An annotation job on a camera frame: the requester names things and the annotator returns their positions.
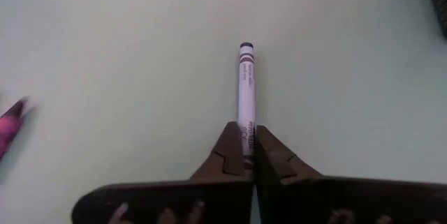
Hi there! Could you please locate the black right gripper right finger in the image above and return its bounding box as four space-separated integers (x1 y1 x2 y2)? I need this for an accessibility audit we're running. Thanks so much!
255 124 447 224

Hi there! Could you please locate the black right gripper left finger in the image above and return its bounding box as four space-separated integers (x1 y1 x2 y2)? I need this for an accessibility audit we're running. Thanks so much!
71 121 254 224

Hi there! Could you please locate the green table mat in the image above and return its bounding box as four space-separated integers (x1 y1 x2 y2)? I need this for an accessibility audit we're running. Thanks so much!
0 0 447 224

